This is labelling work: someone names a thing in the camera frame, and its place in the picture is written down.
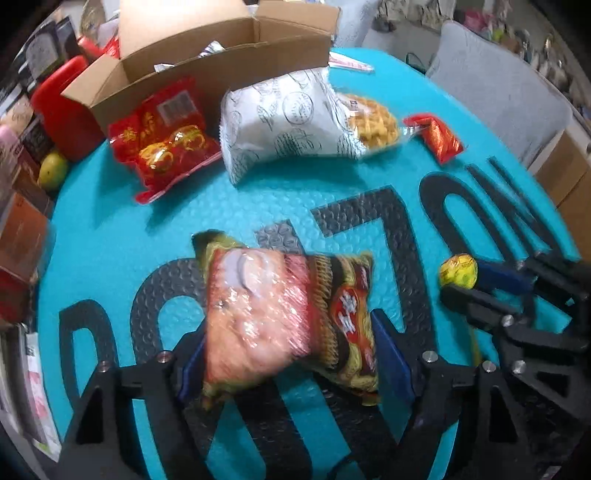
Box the yellow green fruit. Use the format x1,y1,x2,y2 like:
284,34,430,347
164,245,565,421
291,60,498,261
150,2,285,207
38,151,70,192

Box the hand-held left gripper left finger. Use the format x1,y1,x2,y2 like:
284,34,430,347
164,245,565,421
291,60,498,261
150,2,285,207
58,320,208,480

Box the white patterned snack bag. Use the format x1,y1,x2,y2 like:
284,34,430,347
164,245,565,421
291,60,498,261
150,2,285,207
219,68,365,185

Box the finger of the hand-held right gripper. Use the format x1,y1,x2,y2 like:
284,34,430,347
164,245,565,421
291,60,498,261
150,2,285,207
441,284,583,374
475,253,591,305

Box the red plastic container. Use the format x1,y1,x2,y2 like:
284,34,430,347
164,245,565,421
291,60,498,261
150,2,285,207
30,55,106,162

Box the large brown carton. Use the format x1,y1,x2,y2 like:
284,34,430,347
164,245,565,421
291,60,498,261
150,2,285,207
529,129,591,213

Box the red white pointed packet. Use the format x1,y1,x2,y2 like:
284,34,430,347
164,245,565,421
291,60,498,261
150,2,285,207
329,52,376,75

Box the brown cardboard box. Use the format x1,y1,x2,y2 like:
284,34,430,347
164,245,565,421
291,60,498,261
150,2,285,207
60,0,342,137

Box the orange filled jar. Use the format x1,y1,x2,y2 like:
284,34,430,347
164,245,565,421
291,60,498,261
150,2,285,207
0,191,56,324

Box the small red snack packet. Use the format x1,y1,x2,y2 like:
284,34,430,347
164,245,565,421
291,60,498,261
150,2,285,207
403,113,465,165

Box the instant noodle packet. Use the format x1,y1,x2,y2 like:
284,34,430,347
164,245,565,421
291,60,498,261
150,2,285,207
191,231,382,409

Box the white printed papers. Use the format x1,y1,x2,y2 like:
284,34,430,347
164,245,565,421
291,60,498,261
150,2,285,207
0,323,63,462

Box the row of bottles on shelf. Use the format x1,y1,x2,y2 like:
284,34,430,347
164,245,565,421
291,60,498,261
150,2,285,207
457,7,573,88

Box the purple silver snack packet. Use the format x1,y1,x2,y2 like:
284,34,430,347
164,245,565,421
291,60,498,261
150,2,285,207
198,41,228,60

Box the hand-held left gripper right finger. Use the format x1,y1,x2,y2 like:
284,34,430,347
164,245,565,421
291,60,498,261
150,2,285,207
369,314,532,480

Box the large red snack bag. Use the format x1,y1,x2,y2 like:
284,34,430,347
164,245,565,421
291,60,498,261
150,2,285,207
107,76,223,206

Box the yellow green lollipop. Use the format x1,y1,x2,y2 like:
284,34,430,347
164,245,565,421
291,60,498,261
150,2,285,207
438,254,483,367

